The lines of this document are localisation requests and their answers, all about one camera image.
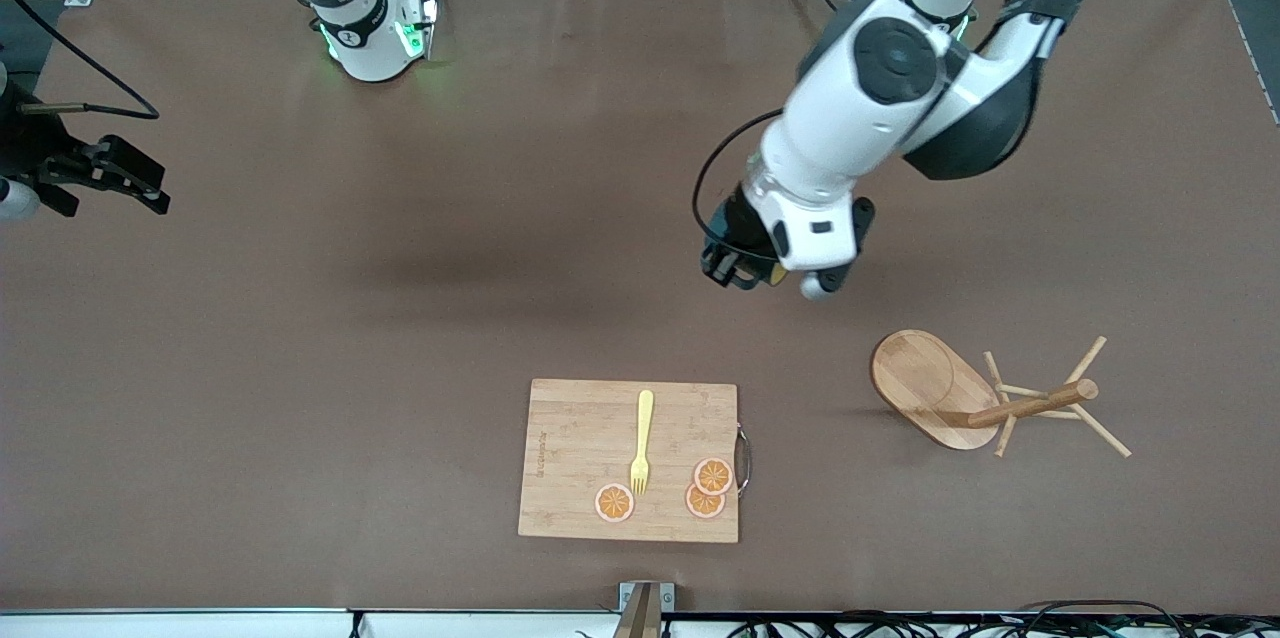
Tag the brown table cover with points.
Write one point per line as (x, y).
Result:
(300, 438)

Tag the wooden mug tree rack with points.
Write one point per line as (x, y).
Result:
(925, 383)

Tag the orange slice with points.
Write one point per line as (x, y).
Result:
(614, 503)
(700, 505)
(713, 476)

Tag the wooden cutting board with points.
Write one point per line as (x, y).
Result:
(580, 458)

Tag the yellow plastic fork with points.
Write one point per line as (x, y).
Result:
(645, 418)

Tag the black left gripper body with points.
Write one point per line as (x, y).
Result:
(737, 226)

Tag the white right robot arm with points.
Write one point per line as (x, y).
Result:
(370, 48)

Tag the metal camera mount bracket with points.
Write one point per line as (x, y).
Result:
(640, 618)

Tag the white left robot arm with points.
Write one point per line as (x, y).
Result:
(880, 118)

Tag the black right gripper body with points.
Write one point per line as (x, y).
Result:
(30, 150)

